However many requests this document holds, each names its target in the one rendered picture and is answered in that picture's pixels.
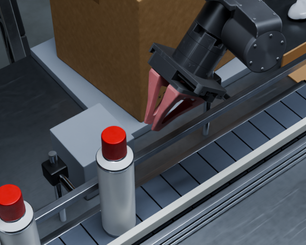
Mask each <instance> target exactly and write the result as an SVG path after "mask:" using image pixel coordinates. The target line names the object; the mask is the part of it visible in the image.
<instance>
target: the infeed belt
mask: <svg viewBox="0 0 306 245"><path fill-rule="evenodd" d="M305 117H306V85H304V86H303V87H301V88H299V89H298V90H296V91H295V92H293V93H292V94H290V95H288V96H287V97H285V98H283V99H282V100H280V101H278V102H277V103H275V104H273V105H272V106H270V107H268V108H267V109H265V110H264V111H262V112H260V113H259V114H257V115H255V116H254V117H252V118H250V119H249V120H248V121H246V122H244V123H242V124H241V125H239V126H238V127H236V128H234V129H233V130H232V131H229V132H228V133H226V134H225V135H223V136H221V137H220V138H218V139H216V140H215V141H214V142H212V143H210V144H208V145H207V146H205V147H204V148H202V149H200V150H199V151H197V152H195V153H194V154H192V155H190V156H189V157H187V158H185V159H184V160H182V161H180V162H179V163H177V164H176V165H174V166H172V167H171V168H169V169H167V170H166V171H164V172H163V173H161V174H160V175H158V176H156V177H155V178H153V179H151V180H150V181H148V182H146V183H145V184H143V185H142V186H141V187H138V188H137V189H135V200H136V226H137V225H138V224H140V223H142V222H143V221H145V220H146V219H148V218H149V217H151V216H153V215H154V214H156V213H157V212H159V211H160V210H162V209H163V208H165V207H166V206H168V205H169V204H171V203H173V202H174V201H176V200H177V199H179V198H180V197H182V196H184V195H185V194H187V193H188V192H190V191H191V190H193V189H195V188H196V187H198V186H199V185H201V184H203V183H204V182H206V181H207V180H209V179H210V178H212V177H213V176H215V175H216V174H218V173H219V172H221V171H223V170H224V169H226V168H227V167H229V166H230V165H232V164H234V163H235V162H237V161H238V160H240V159H241V158H243V157H244V156H246V155H248V154H249V153H251V152H252V151H254V150H255V149H257V148H258V147H260V146H262V145H263V144H265V143H266V142H268V141H269V140H271V139H273V138H274V137H276V136H277V135H279V134H280V133H282V132H284V131H285V130H287V129H288V128H290V127H291V126H293V125H294V124H296V123H298V122H299V121H300V120H302V119H304V118H305ZM305 135H306V131H305V132H303V133H302V134H300V135H298V136H297V137H295V138H294V139H292V140H291V141H289V142H288V143H286V144H285V145H283V146H282V147H280V148H279V149H277V150H275V151H274V152H272V153H271V154H269V155H268V156H266V157H265V158H263V159H262V160H260V161H259V162H257V163H256V164H254V165H253V166H251V167H250V168H248V169H247V170H245V171H244V172H242V173H240V174H239V175H237V176H236V177H234V178H233V179H231V180H229V181H228V182H226V183H225V184H223V185H222V186H220V187H219V188H217V189H216V190H214V191H213V192H211V193H210V194H208V195H207V196H205V197H204V198H202V199H201V200H199V201H197V202H196V203H194V204H193V205H191V206H190V207H188V208H187V209H185V210H184V211H182V212H181V213H179V214H178V215H176V216H174V217H173V218H171V219H170V220H168V221H167V222H165V223H164V224H162V225H161V226H159V227H158V228H156V229H154V230H153V231H151V232H150V233H148V234H147V235H145V236H144V237H142V238H141V239H139V240H138V241H136V242H135V243H133V244H131V245H139V244H141V243H142V242H144V241H145V240H147V239H149V238H150V237H152V236H153V235H155V234H156V233H158V232H159V231H161V230H162V229H164V228H165V227H167V226H168V225H170V224H171V223H173V222H174V221H176V220H177V219H179V218H181V217H182V216H184V215H185V214H187V213H188V212H190V211H191V210H193V209H194V208H196V207H197V206H199V205H200V204H202V203H203V202H205V201H206V200H208V199H210V198H211V197H213V196H214V195H216V194H217V193H219V192H220V191H222V190H223V189H225V188H226V187H228V186H229V185H231V184H232V183H234V182H235V181H237V180H239V179H240V178H242V177H243V176H245V175H246V174H248V173H249V172H250V171H252V170H254V169H255V168H257V167H258V166H260V165H261V164H263V163H264V162H266V161H267V160H269V159H271V158H272V157H274V156H275V155H277V154H278V153H280V152H281V151H283V150H284V149H286V148H287V147H289V146H290V145H292V144H293V143H295V142H296V141H298V140H299V139H301V138H302V137H304V136H305ZM81 225H82V226H83V227H82V226H81ZM81 225H80V224H78V225H76V226H75V227H73V228H72V229H70V230H68V231H67V232H65V233H63V234H62V235H60V236H59V237H60V239H61V240H60V239H59V238H58V237H57V238H55V239H54V240H52V241H50V242H49V243H47V244H45V245H107V244H109V243H110V242H112V241H113V240H115V239H116V238H115V237H112V236H109V235H108V234H107V233H106V232H105V231H104V230H103V228H102V215H101V211H99V212H97V213H96V214H94V215H93V216H91V217H89V218H88V219H86V220H84V221H83V222H81Z"/></svg>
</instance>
